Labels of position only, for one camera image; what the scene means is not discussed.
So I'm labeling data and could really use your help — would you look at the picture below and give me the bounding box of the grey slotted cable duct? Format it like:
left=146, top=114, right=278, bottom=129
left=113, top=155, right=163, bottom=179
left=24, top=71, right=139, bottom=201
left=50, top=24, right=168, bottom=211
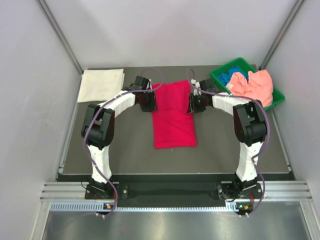
left=49, top=201, right=253, bottom=213

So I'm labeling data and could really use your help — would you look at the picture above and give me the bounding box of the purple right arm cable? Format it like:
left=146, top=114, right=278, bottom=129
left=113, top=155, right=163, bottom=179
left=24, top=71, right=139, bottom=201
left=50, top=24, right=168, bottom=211
left=186, top=68, right=272, bottom=217

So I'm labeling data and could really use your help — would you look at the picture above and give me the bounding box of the folded white t-shirt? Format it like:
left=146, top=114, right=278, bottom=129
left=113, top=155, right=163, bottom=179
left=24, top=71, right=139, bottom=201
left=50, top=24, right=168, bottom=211
left=77, top=68, right=125, bottom=103

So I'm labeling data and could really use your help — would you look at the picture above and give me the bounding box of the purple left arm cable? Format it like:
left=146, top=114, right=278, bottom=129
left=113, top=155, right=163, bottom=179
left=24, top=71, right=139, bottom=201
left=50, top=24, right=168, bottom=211
left=82, top=67, right=165, bottom=217

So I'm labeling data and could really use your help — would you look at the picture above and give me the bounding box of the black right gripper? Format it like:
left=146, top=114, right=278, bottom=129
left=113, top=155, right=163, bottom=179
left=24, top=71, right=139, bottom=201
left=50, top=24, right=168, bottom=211
left=187, top=93, right=207, bottom=114

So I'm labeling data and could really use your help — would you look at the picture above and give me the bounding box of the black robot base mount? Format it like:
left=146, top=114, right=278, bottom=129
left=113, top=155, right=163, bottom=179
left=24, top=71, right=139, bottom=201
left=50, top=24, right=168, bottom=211
left=84, top=182, right=262, bottom=208

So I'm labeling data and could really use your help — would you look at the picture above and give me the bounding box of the red t-shirt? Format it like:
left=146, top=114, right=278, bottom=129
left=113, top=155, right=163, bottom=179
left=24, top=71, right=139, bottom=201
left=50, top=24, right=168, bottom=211
left=152, top=80, right=197, bottom=149

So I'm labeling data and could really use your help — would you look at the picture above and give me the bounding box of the aluminium frame rail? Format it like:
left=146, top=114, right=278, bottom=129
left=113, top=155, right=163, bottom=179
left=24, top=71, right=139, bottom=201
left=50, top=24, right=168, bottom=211
left=40, top=181, right=312, bottom=202

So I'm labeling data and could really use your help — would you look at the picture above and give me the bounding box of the salmon pink t-shirt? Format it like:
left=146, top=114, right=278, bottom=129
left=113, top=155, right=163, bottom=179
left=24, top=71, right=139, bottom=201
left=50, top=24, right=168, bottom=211
left=226, top=70, right=274, bottom=108

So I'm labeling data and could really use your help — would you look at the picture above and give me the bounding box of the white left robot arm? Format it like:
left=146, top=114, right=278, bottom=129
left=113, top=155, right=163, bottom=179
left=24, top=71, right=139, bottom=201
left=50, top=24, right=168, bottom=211
left=81, top=75, right=157, bottom=199

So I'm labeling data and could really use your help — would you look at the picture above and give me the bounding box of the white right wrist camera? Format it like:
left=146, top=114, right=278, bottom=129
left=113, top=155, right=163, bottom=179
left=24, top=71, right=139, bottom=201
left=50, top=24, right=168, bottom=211
left=190, top=79, right=202, bottom=96

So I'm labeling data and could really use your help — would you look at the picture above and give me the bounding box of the blue t-shirt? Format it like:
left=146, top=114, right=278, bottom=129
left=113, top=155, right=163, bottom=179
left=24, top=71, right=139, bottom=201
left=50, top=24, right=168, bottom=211
left=217, top=66, right=249, bottom=86

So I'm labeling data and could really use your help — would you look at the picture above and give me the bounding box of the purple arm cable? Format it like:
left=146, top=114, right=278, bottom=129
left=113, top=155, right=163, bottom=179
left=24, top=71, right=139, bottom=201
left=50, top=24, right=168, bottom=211
left=186, top=68, right=272, bottom=217
left=82, top=67, right=165, bottom=217

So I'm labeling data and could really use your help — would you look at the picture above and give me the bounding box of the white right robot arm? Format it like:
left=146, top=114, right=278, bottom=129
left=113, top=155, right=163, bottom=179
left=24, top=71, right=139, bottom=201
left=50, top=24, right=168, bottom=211
left=187, top=79, right=270, bottom=199

